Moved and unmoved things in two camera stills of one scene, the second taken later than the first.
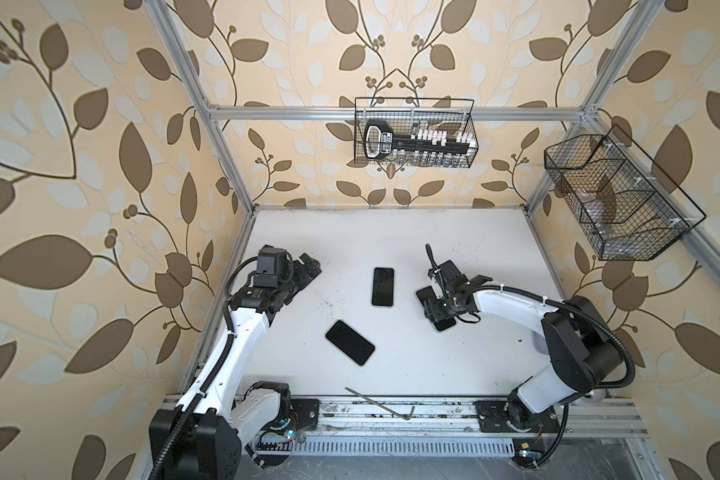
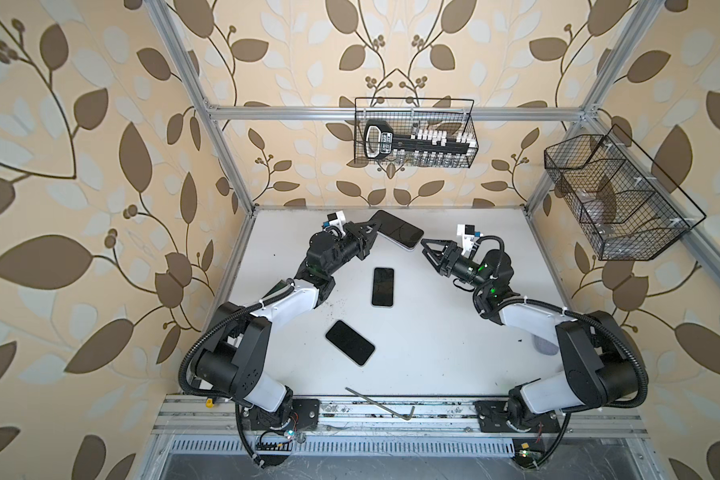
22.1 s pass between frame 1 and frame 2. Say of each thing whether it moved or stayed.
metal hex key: stayed
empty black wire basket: stayed
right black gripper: moved
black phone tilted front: stayed
